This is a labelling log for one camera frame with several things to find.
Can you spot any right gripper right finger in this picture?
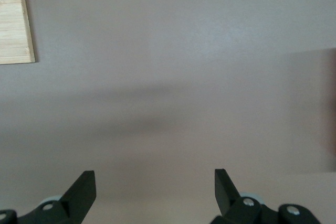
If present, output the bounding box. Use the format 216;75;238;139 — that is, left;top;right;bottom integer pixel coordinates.
211;168;266;224

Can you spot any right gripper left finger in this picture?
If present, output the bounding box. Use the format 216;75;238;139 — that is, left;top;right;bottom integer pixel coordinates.
17;170;97;224

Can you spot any bamboo cutting board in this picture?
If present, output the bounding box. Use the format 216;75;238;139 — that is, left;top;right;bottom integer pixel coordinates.
0;0;37;65

